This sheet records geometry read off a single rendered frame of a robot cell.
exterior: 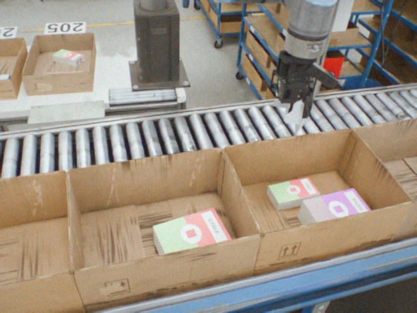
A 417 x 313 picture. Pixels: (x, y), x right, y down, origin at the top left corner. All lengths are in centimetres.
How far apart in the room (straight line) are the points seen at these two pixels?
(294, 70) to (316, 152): 32
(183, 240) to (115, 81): 109
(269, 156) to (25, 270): 69
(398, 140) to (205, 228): 70
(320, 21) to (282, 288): 59
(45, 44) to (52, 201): 121
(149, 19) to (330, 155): 91
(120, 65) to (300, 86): 121
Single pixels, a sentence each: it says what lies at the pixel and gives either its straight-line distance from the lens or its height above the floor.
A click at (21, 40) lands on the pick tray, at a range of 216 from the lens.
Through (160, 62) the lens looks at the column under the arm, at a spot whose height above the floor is 86.
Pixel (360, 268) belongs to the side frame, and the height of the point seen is 91.
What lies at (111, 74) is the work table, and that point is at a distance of 194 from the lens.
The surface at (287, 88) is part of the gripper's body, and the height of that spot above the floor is 124.
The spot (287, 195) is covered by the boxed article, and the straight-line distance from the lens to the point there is 113.
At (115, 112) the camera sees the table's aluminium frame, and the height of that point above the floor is 69.
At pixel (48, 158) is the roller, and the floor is 75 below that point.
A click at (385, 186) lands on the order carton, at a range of 113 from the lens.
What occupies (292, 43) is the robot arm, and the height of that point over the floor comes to 134.
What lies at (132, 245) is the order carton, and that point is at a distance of 104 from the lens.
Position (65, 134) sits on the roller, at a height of 75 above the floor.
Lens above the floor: 173
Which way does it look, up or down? 42 degrees down
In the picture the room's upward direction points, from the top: 4 degrees clockwise
